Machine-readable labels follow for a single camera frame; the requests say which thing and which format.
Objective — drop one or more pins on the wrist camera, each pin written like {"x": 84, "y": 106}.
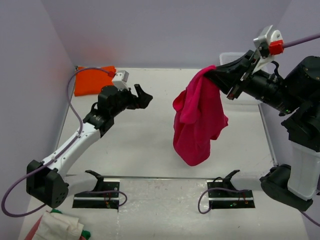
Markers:
{"x": 120, "y": 80}
{"x": 268, "y": 43}

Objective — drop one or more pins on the magenta t shirt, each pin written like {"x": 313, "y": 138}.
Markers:
{"x": 199, "y": 118}

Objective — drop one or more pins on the cream white cloth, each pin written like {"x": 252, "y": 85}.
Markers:
{"x": 57, "y": 226}

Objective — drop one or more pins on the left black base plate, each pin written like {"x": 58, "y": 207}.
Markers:
{"x": 109, "y": 199}

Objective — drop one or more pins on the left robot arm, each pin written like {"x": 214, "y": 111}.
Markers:
{"x": 47, "y": 180}

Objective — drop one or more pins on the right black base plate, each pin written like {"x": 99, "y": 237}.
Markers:
{"x": 221, "y": 199}

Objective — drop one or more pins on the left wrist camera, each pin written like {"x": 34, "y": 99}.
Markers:
{"x": 120, "y": 80}

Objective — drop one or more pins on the folded orange t shirt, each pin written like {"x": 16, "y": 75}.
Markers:
{"x": 90, "y": 82}

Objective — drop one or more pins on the pink cloth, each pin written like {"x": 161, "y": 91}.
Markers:
{"x": 33, "y": 230}

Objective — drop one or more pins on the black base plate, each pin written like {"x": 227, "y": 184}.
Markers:
{"x": 221, "y": 199}
{"x": 109, "y": 199}

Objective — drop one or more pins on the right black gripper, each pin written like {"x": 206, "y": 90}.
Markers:
{"x": 225, "y": 76}

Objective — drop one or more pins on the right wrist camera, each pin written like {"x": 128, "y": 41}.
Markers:
{"x": 268, "y": 43}

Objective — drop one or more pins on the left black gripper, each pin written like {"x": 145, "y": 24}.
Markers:
{"x": 140, "y": 101}

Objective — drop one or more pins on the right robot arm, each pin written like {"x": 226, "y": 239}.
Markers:
{"x": 297, "y": 98}

